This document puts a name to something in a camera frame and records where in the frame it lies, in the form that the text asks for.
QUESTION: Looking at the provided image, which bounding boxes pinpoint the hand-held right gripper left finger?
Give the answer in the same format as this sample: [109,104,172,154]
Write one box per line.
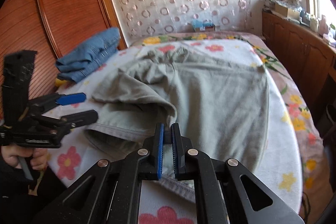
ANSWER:
[31,123,165,224]

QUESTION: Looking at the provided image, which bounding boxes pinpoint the person's left hand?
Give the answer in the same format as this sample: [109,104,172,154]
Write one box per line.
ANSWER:
[1,146,49,174]

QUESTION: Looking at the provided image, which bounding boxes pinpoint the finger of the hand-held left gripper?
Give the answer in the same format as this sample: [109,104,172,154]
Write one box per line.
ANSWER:
[31,110,98,135]
[28,92,87,112]

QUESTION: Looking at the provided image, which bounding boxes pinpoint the grey-green pants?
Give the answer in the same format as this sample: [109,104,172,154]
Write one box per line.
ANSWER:
[84,46,271,201]

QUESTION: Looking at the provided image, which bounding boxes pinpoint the brown wooden cabinet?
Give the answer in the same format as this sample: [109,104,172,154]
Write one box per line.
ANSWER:
[261,10,336,135]

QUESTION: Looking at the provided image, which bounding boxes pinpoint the wooden headboard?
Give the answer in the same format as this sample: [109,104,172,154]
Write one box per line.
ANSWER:
[0,0,128,125]

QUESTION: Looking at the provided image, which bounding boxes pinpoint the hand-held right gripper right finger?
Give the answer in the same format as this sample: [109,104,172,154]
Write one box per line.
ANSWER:
[171,123,305,224]

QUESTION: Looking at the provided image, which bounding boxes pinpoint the folded blue jeans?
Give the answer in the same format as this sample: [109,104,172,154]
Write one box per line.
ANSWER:
[55,27,122,84]

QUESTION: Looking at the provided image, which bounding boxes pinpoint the person's dark clothing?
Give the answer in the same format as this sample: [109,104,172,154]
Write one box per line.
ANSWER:
[0,161,67,224]

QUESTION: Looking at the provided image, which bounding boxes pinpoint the cardboard box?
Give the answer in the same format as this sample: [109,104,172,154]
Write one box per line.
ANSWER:
[274,3,300,19]

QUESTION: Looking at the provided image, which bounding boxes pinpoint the blue tissue box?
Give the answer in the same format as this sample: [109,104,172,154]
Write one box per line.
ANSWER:
[191,19,216,32]

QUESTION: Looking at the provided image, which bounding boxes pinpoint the pile of small household clutter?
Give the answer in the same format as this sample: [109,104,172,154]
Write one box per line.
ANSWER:
[262,0,336,47]

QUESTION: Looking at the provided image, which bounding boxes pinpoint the pink floral bed sheet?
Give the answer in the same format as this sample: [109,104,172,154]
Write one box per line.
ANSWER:
[131,31,324,188]

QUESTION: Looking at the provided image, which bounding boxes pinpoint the white floral blanket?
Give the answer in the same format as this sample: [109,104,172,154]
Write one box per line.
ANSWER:
[42,38,303,224]

